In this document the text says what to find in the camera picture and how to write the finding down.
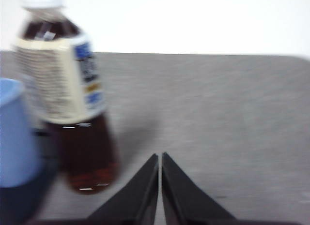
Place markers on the dark rectangular tray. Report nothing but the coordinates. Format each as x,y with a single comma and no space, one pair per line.
21,205

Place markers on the blue ribbed cup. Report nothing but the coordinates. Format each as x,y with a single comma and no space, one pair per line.
14,138

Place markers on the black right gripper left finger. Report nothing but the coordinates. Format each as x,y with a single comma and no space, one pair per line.
135,200

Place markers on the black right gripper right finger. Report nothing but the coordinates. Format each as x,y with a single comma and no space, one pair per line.
184,203

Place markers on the dark tea bottle white cap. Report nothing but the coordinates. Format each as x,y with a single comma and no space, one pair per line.
80,142

